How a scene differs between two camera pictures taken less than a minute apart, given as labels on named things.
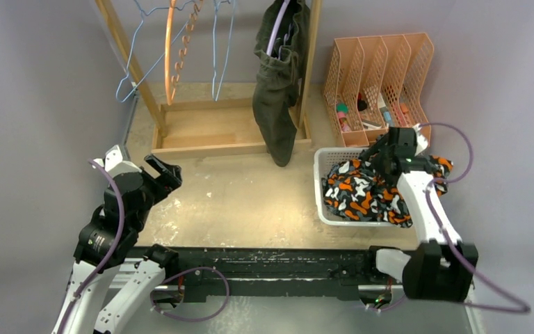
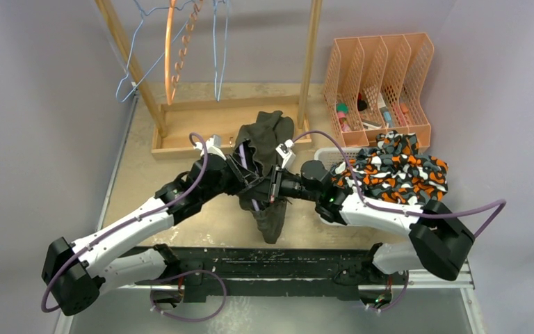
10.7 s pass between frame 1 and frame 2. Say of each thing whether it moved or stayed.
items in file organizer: stayed
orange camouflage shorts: moved
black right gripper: moved
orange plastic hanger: stayed
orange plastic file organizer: stayed
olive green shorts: moved
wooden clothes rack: stayed
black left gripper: moved
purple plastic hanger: moved
